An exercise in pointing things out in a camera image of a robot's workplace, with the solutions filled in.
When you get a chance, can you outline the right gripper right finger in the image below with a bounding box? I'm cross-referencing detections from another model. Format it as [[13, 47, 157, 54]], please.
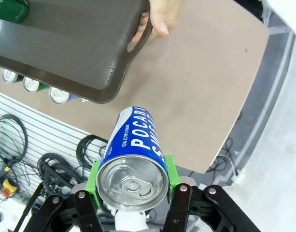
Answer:
[[162, 154, 261, 232]]

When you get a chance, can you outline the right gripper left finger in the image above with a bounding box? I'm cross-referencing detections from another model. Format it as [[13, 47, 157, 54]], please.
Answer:
[[23, 160, 104, 232]]

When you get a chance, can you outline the blue Pocari Sweat can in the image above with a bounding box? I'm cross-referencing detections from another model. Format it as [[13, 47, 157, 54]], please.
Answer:
[[48, 86, 78, 104], [96, 106, 169, 213]]

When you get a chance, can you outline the dark brown serving tray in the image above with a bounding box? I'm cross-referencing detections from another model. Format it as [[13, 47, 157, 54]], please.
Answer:
[[0, 0, 154, 104]]

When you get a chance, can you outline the green Sprite can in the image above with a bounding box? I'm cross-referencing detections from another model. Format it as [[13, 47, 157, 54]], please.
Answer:
[[22, 76, 48, 93], [0, 0, 29, 24]]

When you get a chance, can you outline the person's left hand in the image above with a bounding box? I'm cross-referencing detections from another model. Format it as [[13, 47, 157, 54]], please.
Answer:
[[130, 0, 182, 43]]

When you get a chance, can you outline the black flat bar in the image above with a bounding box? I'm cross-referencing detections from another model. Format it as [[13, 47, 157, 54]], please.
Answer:
[[14, 182, 43, 232]]

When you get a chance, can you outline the yellow red emergency stop button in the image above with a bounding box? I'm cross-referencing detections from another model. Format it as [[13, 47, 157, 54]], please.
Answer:
[[1, 178, 18, 198]]

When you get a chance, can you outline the white ribbed platform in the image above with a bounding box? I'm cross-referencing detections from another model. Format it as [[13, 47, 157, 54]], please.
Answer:
[[0, 88, 110, 232]]

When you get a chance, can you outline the black Pepsi can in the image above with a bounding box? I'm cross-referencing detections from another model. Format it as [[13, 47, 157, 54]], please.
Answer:
[[0, 68, 19, 84]]

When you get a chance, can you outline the white table with square leg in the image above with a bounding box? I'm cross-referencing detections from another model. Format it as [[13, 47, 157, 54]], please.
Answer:
[[266, 0, 296, 39]]

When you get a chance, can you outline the black cable bundle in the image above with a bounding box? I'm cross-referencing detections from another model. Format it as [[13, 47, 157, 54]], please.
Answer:
[[38, 152, 85, 194]]

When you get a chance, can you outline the black cable coil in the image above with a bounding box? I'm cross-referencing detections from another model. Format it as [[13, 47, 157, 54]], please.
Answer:
[[76, 134, 109, 171]]

